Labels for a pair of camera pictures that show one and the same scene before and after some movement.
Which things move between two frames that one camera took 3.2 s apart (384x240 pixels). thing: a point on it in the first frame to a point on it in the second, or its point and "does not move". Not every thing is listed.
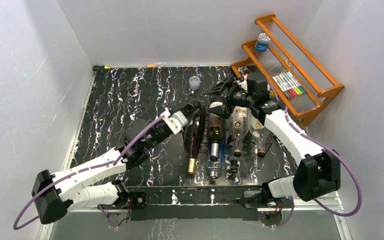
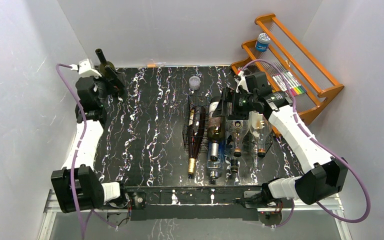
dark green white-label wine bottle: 192,132 to 102,66
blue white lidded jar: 262,43 does not move
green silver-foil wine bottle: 216,131 does not move
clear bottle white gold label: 238,125 does not move
